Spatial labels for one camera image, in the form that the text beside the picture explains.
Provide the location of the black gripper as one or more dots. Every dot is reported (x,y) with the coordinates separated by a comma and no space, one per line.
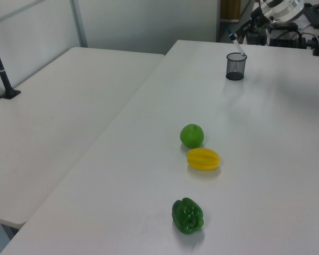
(259,18)

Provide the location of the white marker with blue cap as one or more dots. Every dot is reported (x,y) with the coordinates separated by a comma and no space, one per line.
(236,43)

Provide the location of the wooden cabinet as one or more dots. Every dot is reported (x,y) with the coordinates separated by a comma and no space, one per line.
(230,9)

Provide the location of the black mesh pen cup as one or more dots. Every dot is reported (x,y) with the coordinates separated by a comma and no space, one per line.
(235,67)

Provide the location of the black electronics box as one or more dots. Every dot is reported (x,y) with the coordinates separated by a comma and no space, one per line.
(285,40)

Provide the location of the green toy apple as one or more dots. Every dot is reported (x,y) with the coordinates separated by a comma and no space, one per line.
(191,135)

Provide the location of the yellow toy starfruit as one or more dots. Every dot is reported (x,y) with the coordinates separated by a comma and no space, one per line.
(203,159)

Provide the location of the green toy bell pepper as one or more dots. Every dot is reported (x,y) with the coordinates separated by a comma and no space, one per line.
(188,216)

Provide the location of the grey partition frame post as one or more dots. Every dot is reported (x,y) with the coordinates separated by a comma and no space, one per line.
(78,22)

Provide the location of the black camera pole with base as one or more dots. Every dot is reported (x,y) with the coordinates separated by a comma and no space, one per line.
(1,71)

